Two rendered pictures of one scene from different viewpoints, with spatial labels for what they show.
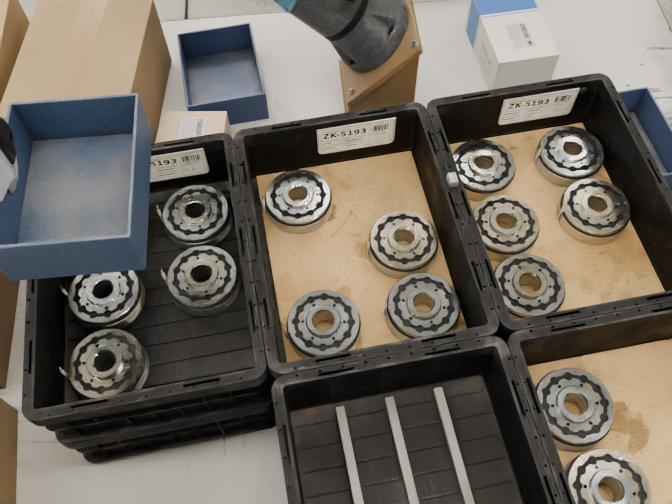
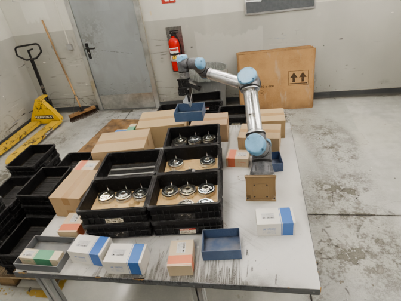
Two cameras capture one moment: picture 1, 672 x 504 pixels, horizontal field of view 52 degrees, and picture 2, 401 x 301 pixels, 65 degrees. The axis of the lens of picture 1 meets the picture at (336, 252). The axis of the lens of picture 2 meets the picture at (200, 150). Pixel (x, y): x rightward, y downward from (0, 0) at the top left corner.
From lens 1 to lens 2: 1.98 m
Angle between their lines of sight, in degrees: 70
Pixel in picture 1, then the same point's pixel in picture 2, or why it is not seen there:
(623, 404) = (138, 204)
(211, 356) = not seen: hidden behind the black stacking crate
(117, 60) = not seen: hidden behind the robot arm
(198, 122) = (244, 154)
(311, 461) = (152, 163)
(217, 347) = not seen: hidden behind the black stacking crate
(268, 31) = (290, 174)
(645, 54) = (272, 272)
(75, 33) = (267, 129)
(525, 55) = (258, 215)
